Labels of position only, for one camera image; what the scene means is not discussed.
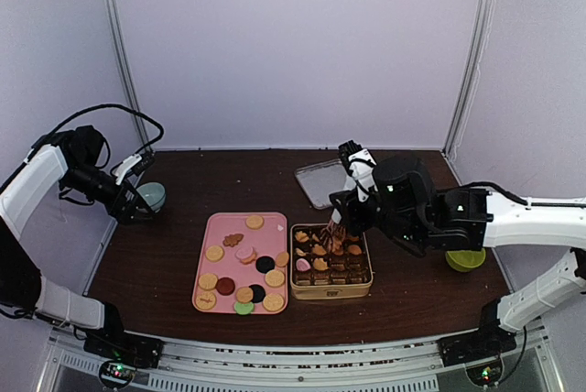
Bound metal serving tongs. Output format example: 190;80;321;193
320;210;346;253

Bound swirl butter cookie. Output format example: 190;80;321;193
295;231;309;244

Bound pink sandwich cookie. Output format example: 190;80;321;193
235;245;256;264
296;258;311;272

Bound small round tan cookie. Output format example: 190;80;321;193
235;287;255;303

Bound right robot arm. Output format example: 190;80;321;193
328;146;585;357

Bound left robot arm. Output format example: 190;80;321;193
1;125;160;361

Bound pale blue ceramic bowl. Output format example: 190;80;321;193
137;182;167;212

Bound silver tin lid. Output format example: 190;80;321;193
294;159;347;210

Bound leaf shaped tan cookie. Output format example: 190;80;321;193
311;245;327;256

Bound gold cookie tin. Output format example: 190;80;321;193
289;223;374;300

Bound yellow cookie under chip cookie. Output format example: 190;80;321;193
205;245;225;262

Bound green plastic bowl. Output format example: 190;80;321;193
445;249;486;273

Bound gingerbread brown leaf cookie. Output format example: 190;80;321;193
222;233;244;247

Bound yellow dotted cookie left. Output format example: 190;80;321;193
198;273;219;291

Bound yellow dotted cookie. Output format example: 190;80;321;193
198;273;219;291
265;268;286;288

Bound yellow cookie with pink sword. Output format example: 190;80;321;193
193;291;217;311

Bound round tan cookie right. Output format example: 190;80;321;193
275;251;289;267

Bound brown chocolate cookie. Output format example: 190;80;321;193
215;277;235;296

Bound lone yellow sandwich cookie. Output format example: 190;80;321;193
245;214;265;230

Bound pink plastic tray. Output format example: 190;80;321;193
192;212;289;315

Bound yellow dotted cookie middle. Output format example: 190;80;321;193
265;268;286;288

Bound black sandwich cookie upper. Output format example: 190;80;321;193
255;256;276;274

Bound black sandwich cookie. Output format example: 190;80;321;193
255;256;276;274
249;284;266;304

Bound green sandwich cookie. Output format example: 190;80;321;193
233;301;255;315

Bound black sandwich cookie lower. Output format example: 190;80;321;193
249;284;266;304

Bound yellow dotted cookie corner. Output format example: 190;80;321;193
262;293;285;312

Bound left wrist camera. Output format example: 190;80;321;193
112;152;155;185

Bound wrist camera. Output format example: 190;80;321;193
338;140;377;202
112;152;155;185

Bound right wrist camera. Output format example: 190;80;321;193
338;140;377;202

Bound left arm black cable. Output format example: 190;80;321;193
40;103;165;159

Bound front aluminium rail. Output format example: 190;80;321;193
33;321;565;391

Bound left aluminium frame post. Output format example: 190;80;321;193
95;0;154;160

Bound aluminium frame post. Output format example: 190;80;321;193
443;0;494;164
95;0;154;160

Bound right aluminium frame post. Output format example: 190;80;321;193
443;0;494;164

